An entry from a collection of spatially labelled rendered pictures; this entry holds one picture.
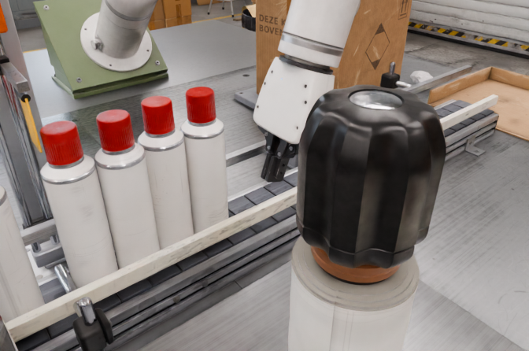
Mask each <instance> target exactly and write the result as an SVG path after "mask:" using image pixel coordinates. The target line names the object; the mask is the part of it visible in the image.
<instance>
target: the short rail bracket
mask: <svg viewBox="0 0 529 351"><path fill-rule="evenodd" d="M79 307H80V311H81V314H82V316H80V317H78V318H76V319H75V320H74V321H73V323H72V326H73V329H74V331H75V334H76V338H77V341H78V343H79V344H80V347H81V349H82V350H83V351H105V347H106V346H107V345H106V342H108V344H109V345H111V344H112V343H113V341H114V337H113V331H112V328H111V327H112V326H113V325H112V323H111V321H110V319H107V317H106V316H105V313H104V312H103V311H102V309H94V306H93V303H92V300H91V299H90V298H89V297H83V298H81V299H80V301H79ZM105 340H106V341H105Z"/></svg>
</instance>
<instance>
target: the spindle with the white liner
mask: <svg viewBox="0 0 529 351"><path fill-rule="evenodd" d="M445 159H446V139H445V135H444V131H443V128H442V124H441V121H440V119H439V117H438V114H437V112H436V111H435V109H434V108H433V107H432V106H431V105H428V104H427V103H425V102H422V101H421V100H420V99H419V98H418V96H417V95H415V94H413V93H411V92H408V91H404V90H401V89H390V88H385V87H378V86H375V85H355V86H352V87H347V88H342V89H333V90H331V91H328V92H327V93H325V94H323V95H321V96H320V97H319V98H318V99H317V101H316V103H315V104H314V106H313V107H312V109H311V111H310V112H309V115H308V117H307V119H306V122H305V127H304V130H303V132H302V133H301V138H300V142H299V150H298V185H297V203H296V224H297V226H298V230H299V232H300V234H301V237H300V238H299V239H298V240H297V241H296V243H295V244H294V248H293V250H292V254H291V285H290V322H289V333H288V351H402V349H403V344H404V340H405V336H406V332H407V329H408V326H409V321H410V316H411V311H412V303H413V300H414V297H415V294H416V289H417V287H418V283H419V280H420V270H419V265H418V263H417V261H416V258H415V256H414V254H413V252H414V249H415V245H417V244H419V243H421V242H422V241H423V240H424V239H425V238H426V237H427V233H428V230H429V225H430V222H431V217H432V213H433V209H434V206H435V199H436V196H437V193H438V186H439V183H440V179H441V175H442V170H443V166H444V162H445Z"/></svg>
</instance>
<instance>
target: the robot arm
mask: <svg viewBox="0 0 529 351"><path fill-rule="evenodd" d="M156 3H157V0H102V4H101V9H100V12H99V13H96V14H94V15H92V16H91V17H89V18H88V19H87V20H86V21H85V22H84V24H83V26H82V29H81V33H80V40H81V44H82V47H83V49H84V51H85V53H86V54H87V56H88V57H89V58H90V59H91V60H92V61H93V62H94V63H96V64H97V65H99V66H101V67H103V68H106V69H108V70H111V71H114V72H130V71H134V70H136V69H138V68H141V67H142V66H143V65H144V64H145V63H146V62H147V61H148V59H149V57H150V55H151V50H152V42H151V39H150V35H149V34H148V32H147V30H146V28H147V26H148V23H149V21H150V18H151V16H152V13H153V11H154V7H155V5H156ZM360 4H361V0H291V3H290V8H289V11H288V14H287V19H286V23H285V25H284V29H283V34H282V36H281V40H280V43H279V48H278V51H280V52H282V53H285V54H284V55H280V56H279V57H276V58H275V59H274V61H273V62H272V65H271V67H270V69H269V70H268V73H267V76H266V77H265V79H264V83H263V85H262V88H261V92H260V94H259V97H258V100H257V104H256V106H255V110H254V113H253V119H254V121H255V123H256V124H257V127H258V129H259V130H260V131H261V132H262V133H263V134H264V136H265V139H266V145H265V149H266V151H267V152H268V153H267V156H266V159H265V162H264V167H263V170H262V173H261V178H262V179H265V181H267V182H268V183H273V182H282V181H283V178H284V175H285V172H286V170H287V165H288V162H289V160H290V158H294V156H295V155H297V154H298V150H299V142H300V138H301V133H302V132H303V130H304V127H305V122H306V119H307V117H308V115H309V112H310V111H311V109H312V107H313V106H314V104H315V103H316V101H317V99H318V98H319V97H320V96H321V95H323V94H325V93H327V92H328V91H331V90H333V88H334V81H335V76H333V75H332V73H333V70H331V69H330V67H333V68H337V67H338V66H339V63H340V60H341V57H342V53H343V51H344V47H345V44H346V40H347V38H348V35H349V33H350V29H351V26H352V23H353V19H354V17H355V16H356V14H357V12H358V10H359V7H360ZM289 144H290V145H289Z"/></svg>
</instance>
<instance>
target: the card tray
mask: <svg viewBox="0 0 529 351"><path fill-rule="evenodd" d="M493 94H494V95H497V96H498V100H497V104H496V105H493V106H491V107H490V108H488V109H490V110H493V111H494V113H497V114H499V117H498V122H497V126H496V128H495V130H498V131H501V132H504V133H506V134H509V135H512V136H515V137H517V138H520V139H523V140H526V141H528V142H529V76H526V75H523V74H519V73H516V72H511V71H508V70H504V69H501V68H495V67H492V66H490V67H488V68H485V69H482V70H480V71H478V72H474V73H472V74H470V75H468V76H465V77H462V78H460V79H457V80H454V81H453V82H450V83H447V84H445V85H442V86H440V87H436V88H435V89H432V90H430V92H429V96H428V101H427V103H428V105H431V106H432V107H433V108H434V107H435V106H437V105H441V104H442V103H445V102H447V101H449V100H452V99H453V100H461V101H464V102H468V103H471V104H474V103H476V102H479V101H481V100H483V99H484V98H487V97H490V96H491V95H493Z"/></svg>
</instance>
